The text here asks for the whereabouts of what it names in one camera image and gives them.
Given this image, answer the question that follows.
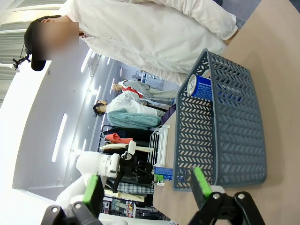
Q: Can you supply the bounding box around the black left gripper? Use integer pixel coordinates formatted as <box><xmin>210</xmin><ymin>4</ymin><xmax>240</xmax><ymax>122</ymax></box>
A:
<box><xmin>119</xmin><ymin>156</ymin><xmax>164</xmax><ymax>186</ymax></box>

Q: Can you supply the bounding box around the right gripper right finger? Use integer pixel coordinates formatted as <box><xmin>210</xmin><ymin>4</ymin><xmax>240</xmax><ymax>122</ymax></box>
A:
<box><xmin>187</xmin><ymin>166</ymin><xmax>267</xmax><ymax>225</ymax></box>

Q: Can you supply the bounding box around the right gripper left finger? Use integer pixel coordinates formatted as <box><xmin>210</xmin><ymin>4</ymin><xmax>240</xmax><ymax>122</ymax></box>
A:
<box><xmin>41</xmin><ymin>174</ymin><xmax>105</xmax><ymax>225</ymax></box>

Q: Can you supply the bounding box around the blue Pepsi can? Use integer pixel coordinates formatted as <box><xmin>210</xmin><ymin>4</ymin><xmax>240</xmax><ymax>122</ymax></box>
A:
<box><xmin>187</xmin><ymin>74</ymin><xmax>242</xmax><ymax>104</ymax></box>
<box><xmin>153</xmin><ymin>166</ymin><xmax>173</xmax><ymax>181</ymax></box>

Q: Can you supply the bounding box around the grey plastic woven basket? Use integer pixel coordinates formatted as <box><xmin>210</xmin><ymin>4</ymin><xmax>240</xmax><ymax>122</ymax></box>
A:
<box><xmin>172</xmin><ymin>48</ymin><xmax>268</xmax><ymax>192</ymax></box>

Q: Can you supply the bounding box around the person's left hand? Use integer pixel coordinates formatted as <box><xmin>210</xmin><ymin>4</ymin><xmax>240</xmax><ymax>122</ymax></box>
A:
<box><xmin>225</xmin><ymin>28</ymin><xmax>239</xmax><ymax>46</ymax></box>

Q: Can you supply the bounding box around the blue plaid garment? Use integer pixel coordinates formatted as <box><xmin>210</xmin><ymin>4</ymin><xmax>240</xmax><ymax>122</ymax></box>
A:
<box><xmin>117</xmin><ymin>181</ymin><xmax>155</xmax><ymax>195</ymax></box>

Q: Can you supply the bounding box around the beige garment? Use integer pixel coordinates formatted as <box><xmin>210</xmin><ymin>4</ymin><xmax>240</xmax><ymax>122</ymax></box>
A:
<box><xmin>104</xmin><ymin>189</ymin><xmax>146</xmax><ymax>203</ymax></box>

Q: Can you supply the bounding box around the shelf with colourful goods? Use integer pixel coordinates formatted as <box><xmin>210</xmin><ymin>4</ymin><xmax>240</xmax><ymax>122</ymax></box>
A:
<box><xmin>103</xmin><ymin>198</ymin><xmax>169</xmax><ymax>221</ymax></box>

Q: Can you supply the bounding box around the cream garment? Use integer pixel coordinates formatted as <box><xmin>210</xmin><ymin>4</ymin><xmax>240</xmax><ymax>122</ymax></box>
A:
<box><xmin>100</xmin><ymin>144</ymin><xmax>150</xmax><ymax>153</ymax></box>

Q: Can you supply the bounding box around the orange garment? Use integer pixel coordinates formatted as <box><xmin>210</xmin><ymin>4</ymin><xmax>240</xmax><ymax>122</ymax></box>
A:
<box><xmin>104</xmin><ymin>132</ymin><xmax>128</xmax><ymax>145</ymax></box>

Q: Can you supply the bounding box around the black garment rack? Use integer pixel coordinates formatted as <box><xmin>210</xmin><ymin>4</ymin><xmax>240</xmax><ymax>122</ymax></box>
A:
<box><xmin>98</xmin><ymin>125</ymin><xmax>155</xmax><ymax>165</ymax></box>

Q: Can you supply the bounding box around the ceiling light strip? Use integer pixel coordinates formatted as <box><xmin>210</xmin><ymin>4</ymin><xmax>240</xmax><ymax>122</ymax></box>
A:
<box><xmin>51</xmin><ymin>113</ymin><xmax>68</xmax><ymax>162</ymax></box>
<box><xmin>93</xmin><ymin>85</ymin><xmax>101</xmax><ymax>106</ymax></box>
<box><xmin>81</xmin><ymin>50</ymin><xmax>93</xmax><ymax>73</ymax></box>

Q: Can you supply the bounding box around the purple cloth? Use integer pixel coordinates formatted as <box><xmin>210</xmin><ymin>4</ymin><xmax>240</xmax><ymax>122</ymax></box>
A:
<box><xmin>160</xmin><ymin>104</ymin><xmax>176</xmax><ymax>125</ymax></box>

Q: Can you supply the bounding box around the teal knitted blanket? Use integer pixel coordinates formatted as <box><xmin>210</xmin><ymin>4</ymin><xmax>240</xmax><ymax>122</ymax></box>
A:
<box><xmin>106</xmin><ymin>110</ymin><xmax>162</xmax><ymax>130</ymax></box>

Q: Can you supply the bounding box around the dark-haired mannequin in white shirt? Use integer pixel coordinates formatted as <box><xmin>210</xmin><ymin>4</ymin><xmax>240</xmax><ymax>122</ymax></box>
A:
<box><xmin>93</xmin><ymin>90</ymin><xmax>166</xmax><ymax>118</ymax></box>

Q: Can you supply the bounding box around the bald mannequin in grey clothes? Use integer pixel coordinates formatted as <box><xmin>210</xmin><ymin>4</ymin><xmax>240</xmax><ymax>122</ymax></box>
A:
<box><xmin>112</xmin><ymin>79</ymin><xmax>179</xmax><ymax>106</ymax></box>

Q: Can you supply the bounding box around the blue storage shelf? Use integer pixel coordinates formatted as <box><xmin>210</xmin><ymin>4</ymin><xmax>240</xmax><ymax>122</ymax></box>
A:
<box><xmin>131</xmin><ymin>71</ymin><xmax>167</xmax><ymax>91</ymax></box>

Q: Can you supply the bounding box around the person in white jacket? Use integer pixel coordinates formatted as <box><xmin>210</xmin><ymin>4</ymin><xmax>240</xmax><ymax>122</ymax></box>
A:
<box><xmin>23</xmin><ymin>0</ymin><xmax>239</xmax><ymax>86</ymax></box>

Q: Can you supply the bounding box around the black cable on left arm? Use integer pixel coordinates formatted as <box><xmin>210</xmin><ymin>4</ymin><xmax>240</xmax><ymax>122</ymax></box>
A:
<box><xmin>112</xmin><ymin>172</ymin><xmax>124</xmax><ymax>194</ymax></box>

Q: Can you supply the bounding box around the white wire can dispenser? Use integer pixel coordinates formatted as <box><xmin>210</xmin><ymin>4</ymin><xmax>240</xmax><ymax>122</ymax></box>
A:
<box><xmin>147</xmin><ymin>125</ymin><xmax>171</xmax><ymax>187</ymax></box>

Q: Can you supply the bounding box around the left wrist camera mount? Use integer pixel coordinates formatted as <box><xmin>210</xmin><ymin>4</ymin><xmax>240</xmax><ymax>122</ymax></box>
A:
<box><xmin>121</xmin><ymin>140</ymin><xmax>138</xmax><ymax>160</ymax></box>

